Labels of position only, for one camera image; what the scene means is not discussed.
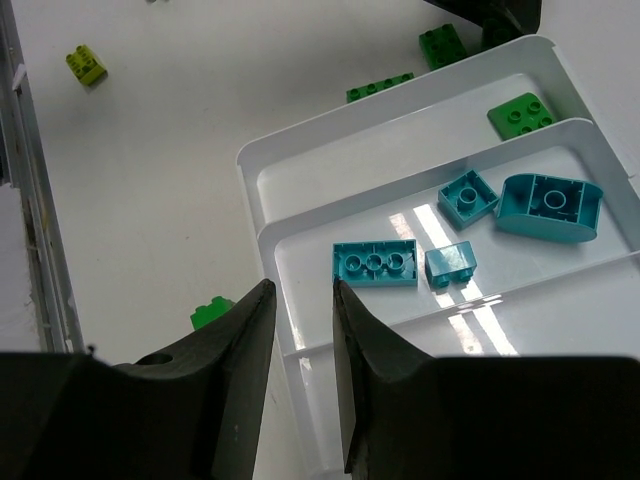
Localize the green 2x4 lego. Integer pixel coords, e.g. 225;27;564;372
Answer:
346;72;414;103

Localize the green square lego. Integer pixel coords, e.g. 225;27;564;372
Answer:
419;23;468;71

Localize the lime 2x2 lego brick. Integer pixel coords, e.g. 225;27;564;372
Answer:
65;44;107;87

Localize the teal curved large lego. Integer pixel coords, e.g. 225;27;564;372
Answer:
496;173;603;244

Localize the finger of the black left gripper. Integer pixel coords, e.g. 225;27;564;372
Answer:
426;0;542;50

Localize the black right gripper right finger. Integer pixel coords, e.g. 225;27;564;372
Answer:
333;280;639;479

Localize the green curved lego brick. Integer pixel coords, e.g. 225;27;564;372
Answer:
487;92;556;141

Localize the teal small lego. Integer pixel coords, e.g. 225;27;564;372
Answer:
438;170;499;230

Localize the white compartment tray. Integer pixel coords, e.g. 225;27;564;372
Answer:
237;35;639;479

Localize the teal 2x4 lego brick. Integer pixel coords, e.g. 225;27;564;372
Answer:
332;239;418;288

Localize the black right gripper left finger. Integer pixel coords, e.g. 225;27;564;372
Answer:
1;280;276;479

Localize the teal square lego brick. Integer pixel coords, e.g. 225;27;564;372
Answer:
425;241;477;290

